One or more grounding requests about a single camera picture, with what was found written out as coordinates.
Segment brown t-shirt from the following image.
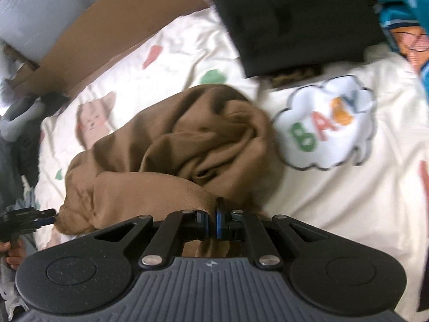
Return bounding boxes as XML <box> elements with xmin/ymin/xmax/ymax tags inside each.
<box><xmin>55</xmin><ymin>85</ymin><xmax>274</xmax><ymax>236</ymax></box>

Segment grey neck pillow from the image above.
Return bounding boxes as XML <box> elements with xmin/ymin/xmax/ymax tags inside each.
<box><xmin>1</xmin><ymin>97</ymin><xmax>45</xmax><ymax>142</ymax></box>

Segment grey wrapped mattress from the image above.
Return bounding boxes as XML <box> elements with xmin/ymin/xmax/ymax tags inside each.
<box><xmin>1</xmin><ymin>0</ymin><xmax>97</xmax><ymax>63</ymax></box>

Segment cream cartoon print blanket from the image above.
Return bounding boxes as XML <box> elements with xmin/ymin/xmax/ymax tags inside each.
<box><xmin>36</xmin><ymin>9</ymin><xmax>428</xmax><ymax>321</ymax></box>

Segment teal patterned blanket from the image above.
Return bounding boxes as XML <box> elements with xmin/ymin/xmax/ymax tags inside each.
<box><xmin>375</xmin><ymin>0</ymin><xmax>428</xmax><ymax>89</ymax></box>

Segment dark grey pillow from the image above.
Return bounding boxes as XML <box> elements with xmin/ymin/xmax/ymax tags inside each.
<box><xmin>1</xmin><ymin>92</ymin><xmax>69</xmax><ymax>211</ymax></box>

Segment brown cardboard sheet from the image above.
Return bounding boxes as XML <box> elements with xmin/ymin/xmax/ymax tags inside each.
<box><xmin>14</xmin><ymin>0</ymin><xmax>206</xmax><ymax>97</ymax></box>

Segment person left hand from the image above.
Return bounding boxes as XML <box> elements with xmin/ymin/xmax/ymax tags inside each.
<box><xmin>0</xmin><ymin>239</ymin><xmax>26</xmax><ymax>270</ymax></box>

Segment black folded garment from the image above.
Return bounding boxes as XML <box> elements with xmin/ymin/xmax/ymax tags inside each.
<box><xmin>210</xmin><ymin>0</ymin><xmax>385</xmax><ymax>77</ymax></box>

